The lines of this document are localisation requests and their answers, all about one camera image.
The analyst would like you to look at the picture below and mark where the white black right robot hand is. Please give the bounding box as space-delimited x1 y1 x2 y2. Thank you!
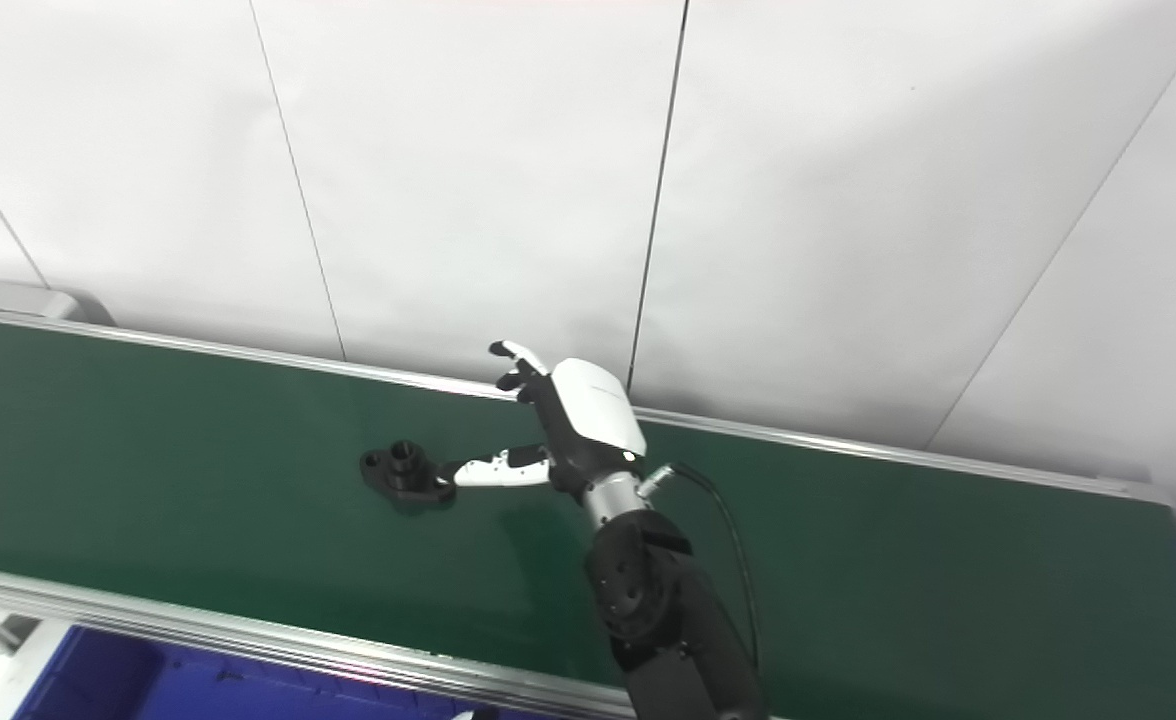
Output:
438 340 648 497

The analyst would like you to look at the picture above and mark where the black flanged machine part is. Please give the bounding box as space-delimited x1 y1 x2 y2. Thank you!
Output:
360 440 457 504

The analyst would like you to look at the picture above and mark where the green conveyor belt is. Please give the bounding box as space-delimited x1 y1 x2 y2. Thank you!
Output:
0 315 1176 720
0 303 1176 720

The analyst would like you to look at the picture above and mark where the blue plastic bin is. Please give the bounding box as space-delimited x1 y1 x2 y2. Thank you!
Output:
13 625 509 720

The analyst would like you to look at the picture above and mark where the grey conveyor motor housing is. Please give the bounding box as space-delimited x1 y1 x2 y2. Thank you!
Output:
0 280 115 327

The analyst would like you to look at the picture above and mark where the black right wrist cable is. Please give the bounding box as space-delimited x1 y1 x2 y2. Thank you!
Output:
638 462 762 673

